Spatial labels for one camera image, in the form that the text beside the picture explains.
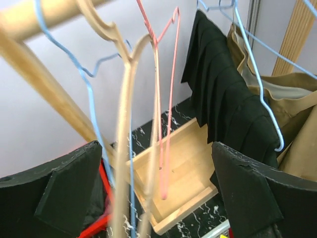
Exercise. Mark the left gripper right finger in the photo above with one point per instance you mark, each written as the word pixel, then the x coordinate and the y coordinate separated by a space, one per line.
pixel 263 202

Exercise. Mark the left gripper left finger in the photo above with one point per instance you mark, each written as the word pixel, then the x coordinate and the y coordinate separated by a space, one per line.
pixel 52 199

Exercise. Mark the pink wire hanger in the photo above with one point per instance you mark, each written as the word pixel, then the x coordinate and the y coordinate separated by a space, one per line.
pixel 164 150

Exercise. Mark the wooden hanger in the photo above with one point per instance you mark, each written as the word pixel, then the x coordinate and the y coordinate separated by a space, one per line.
pixel 110 32

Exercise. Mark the light blue wire hanger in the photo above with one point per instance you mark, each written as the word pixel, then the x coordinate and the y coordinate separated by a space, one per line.
pixel 83 72

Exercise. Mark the yellow floral garment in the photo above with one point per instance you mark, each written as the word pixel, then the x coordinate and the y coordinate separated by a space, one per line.
pixel 223 236

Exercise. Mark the white plastic basket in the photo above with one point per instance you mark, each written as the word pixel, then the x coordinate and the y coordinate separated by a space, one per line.
pixel 220 230

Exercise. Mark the red plastic bin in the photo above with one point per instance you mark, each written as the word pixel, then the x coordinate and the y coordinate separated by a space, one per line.
pixel 101 223

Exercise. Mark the black garment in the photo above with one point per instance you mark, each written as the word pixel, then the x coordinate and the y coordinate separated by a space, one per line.
pixel 221 98

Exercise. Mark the wooden clothes rack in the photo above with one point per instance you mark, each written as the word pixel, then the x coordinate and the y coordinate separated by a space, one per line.
pixel 19 23

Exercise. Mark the tan garment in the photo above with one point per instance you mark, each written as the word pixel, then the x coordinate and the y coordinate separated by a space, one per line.
pixel 293 99

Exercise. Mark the empty blue wire hanger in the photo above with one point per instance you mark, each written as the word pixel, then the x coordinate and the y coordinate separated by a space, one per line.
pixel 302 18

